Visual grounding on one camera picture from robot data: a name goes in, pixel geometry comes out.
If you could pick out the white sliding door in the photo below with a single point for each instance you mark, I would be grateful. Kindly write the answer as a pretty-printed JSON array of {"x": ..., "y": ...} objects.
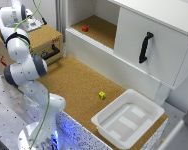
[{"x": 160, "y": 50}]

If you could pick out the yellow block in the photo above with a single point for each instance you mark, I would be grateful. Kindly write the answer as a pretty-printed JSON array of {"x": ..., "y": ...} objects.
[{"x": 102, "y": 95}]

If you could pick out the wooden drawer box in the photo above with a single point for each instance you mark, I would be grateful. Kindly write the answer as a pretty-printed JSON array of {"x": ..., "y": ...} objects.
[{"x": 47, "y": 36}]

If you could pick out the white cabinet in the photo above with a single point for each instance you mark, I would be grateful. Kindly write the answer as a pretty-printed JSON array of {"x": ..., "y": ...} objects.
[{"x": 94, "y": 56}]

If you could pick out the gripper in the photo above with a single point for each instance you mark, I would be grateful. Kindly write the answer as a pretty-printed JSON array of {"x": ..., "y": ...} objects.
[{"x": 34, "y": 25}]

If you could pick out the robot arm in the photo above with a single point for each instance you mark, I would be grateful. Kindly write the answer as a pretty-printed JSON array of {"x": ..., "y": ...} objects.
[{"x": 25, "y": 68}]

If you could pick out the white plastic box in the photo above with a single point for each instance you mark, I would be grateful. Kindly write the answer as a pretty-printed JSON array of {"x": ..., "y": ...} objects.
[{"x": 127, "y": 120}]

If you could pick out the pink block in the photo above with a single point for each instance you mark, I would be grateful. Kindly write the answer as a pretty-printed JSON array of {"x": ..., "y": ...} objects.
[{"x": 85, "y": 28}]

